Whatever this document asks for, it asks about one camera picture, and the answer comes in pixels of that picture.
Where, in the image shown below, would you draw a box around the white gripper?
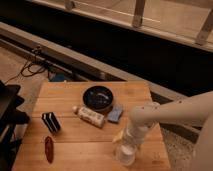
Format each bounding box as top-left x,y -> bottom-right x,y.
112,121 -> 149,149

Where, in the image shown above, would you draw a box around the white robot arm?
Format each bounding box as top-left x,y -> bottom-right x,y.
115,91 -> 213,171

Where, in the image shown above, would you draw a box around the black white striped eraser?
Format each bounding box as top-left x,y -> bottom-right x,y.
42,112 -> 61,133

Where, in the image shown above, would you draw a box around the blue sponge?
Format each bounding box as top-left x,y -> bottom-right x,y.
107,106 -> 123,123

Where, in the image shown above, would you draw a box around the white tube bottle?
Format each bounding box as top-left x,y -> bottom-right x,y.
72,106 -> 105,128

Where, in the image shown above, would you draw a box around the dark blue bowl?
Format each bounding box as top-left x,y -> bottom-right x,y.
83,85 -> 114,112

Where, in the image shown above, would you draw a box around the blue box on floor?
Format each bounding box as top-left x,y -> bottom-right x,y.
50,74 -> 65,82

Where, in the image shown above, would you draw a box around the black stand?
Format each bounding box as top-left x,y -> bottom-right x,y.
0,80 -> 30,171

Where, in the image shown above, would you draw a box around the metal floor rail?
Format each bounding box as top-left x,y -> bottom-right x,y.
0,21 -> 204,134

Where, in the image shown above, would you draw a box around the black red cables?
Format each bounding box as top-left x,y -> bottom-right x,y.
3,59 -> 51,84

